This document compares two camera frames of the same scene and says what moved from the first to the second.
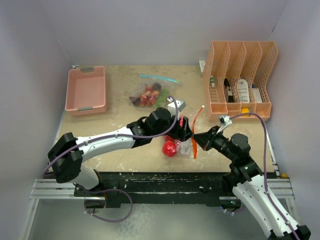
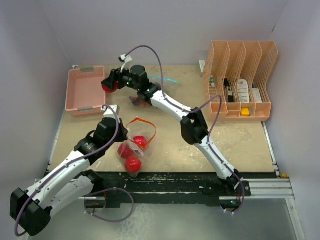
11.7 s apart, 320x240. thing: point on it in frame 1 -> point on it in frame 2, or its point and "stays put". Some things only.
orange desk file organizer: [236, 79] stays put
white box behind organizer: [201, 63] stays put
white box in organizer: [256, 95] stays put
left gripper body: [179, 133] -> [121, 136]
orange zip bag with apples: [171, 147] -> [132, 152]
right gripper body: [220, 143] -> [125, 79]
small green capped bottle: [212, 80] stays put
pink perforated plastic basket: [86, 91] stays put
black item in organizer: [228, 94] stays put
